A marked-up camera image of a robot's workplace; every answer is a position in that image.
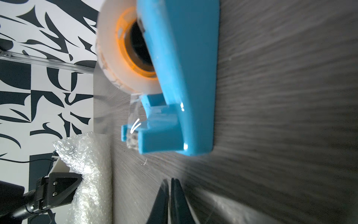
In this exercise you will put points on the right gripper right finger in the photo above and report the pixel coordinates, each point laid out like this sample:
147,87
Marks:
179,209

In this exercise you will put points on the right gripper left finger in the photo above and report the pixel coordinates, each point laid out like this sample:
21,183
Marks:
159,212

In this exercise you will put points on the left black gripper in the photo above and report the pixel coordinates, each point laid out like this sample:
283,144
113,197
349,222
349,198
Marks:
56,190

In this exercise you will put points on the clear bubble wrap sheet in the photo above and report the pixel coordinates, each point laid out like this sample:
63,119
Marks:
89,154

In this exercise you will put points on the blue tape dispenser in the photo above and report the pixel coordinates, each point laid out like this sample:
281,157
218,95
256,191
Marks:
164,54

